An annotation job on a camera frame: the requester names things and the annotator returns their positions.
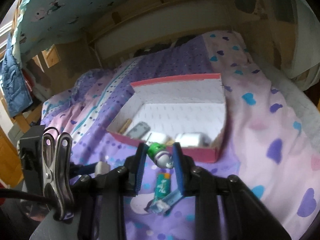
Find wooden bed frame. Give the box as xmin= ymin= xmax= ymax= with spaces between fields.
xmin=82 ymin=0 xmax=250 ymax=63

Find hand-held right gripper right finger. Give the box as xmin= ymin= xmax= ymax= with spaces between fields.
xmin=172 ymin=142 xmax=292 ymax=240

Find small white cap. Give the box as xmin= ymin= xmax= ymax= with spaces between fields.
xmin=95 ymin=161 xmax=110 ymax=177

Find purple dotted blanket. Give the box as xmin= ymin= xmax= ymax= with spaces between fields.
xmin=40 ymin=30 xmax=320 ymax=240

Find printed light blue bunk sheet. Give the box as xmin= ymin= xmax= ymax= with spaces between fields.
xmin=12 ymin=0 xmax=225 ymax=55

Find green and white toy figure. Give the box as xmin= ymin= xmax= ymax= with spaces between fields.
xmin=146 ymin=142 xmax=174 ymax=169

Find green tube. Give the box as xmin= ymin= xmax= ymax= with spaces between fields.
xmin=153 ymin=172 xmax=173 ymax=203

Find red cloth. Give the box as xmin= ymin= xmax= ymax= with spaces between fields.
xmin=22 ymin=69 xmax=34 ymax=93

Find white headboard panel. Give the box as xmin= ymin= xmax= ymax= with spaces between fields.
xmin=95 ymin=21 xmax=230 ymax=60

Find black cable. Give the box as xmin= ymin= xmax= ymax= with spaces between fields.
xmin=0 ymin=189 xmax=54 ymax=205

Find grey plastic plate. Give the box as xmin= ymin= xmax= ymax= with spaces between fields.
xmin=125 ymin=121 xmax=151 ymax=139

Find white bedding bundle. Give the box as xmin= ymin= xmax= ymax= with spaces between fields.
xmin=275 ymin=0 xmax=320 ymax=90

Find white earbuds case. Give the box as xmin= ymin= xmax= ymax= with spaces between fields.
xmin=175 ymin=132 xmax=212 ymax=147

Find dark clothes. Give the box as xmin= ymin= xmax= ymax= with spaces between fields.
xmin=132 ymin=35 xmax=200 ymax=58

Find pink rimmed cardboard box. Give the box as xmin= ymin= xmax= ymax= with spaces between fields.
xmin=106 ymin=73 xmax=228 ymax=163

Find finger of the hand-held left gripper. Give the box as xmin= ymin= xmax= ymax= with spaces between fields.
xmin=69 ymin=162 xmax=99 ymax=178

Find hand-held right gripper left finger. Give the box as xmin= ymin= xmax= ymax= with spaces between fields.
xmin=77 ymin=142 xmax=148 ymax=240

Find wooden cabinet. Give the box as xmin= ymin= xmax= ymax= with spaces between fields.
xmin=41 ymin=44 xmax=62 ymax=68

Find white charger plug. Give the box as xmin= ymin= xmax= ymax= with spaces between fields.
xmin=144 ymin=131 xmax=173 ymax=145

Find small wooden piece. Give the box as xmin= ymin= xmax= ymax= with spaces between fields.
xmin=118 ymin=119 xmax=132 ymax=134

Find metal spring clip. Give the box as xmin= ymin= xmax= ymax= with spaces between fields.
xmin=41 ymin=132 xmax=75 ymax=220

